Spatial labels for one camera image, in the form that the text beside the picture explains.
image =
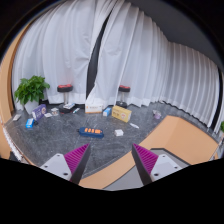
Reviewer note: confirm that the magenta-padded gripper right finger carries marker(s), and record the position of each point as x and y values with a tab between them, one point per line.
161	165

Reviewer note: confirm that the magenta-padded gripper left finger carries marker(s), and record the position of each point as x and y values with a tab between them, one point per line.
61	165

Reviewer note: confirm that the white block charger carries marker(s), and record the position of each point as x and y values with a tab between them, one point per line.
119	132

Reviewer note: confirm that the white squeeze tube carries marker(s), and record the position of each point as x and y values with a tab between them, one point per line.
134	125

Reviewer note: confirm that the small purple cup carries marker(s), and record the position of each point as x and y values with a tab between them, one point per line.
157	115

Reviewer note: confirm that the small white packet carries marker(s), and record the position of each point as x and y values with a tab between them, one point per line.
48	115

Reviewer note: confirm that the small clear box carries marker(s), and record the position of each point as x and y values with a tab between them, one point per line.
54	112

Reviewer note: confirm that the grey crumpled wrapper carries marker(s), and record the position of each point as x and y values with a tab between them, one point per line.
154	111

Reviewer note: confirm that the black tray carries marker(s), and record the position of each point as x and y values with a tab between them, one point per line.
64	110

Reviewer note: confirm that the white pen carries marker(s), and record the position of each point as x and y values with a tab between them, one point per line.
76	110

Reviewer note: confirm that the white striped box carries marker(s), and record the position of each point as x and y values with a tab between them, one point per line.
69	106

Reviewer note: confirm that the yellow carton box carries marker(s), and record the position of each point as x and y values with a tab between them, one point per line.
121	114

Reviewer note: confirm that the white orange flat box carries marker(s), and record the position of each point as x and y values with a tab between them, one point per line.
94	108

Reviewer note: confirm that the small white flat object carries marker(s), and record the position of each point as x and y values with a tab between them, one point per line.
16	117

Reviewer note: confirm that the small blue white box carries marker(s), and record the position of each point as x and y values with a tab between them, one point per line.
107	112

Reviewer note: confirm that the black stool with red seat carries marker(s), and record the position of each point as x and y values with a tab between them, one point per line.
124	88
64	88

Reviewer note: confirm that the green potted plant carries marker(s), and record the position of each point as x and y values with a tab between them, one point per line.
31	90

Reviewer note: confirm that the white curtain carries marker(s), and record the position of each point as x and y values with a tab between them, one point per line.
56	50
150	60

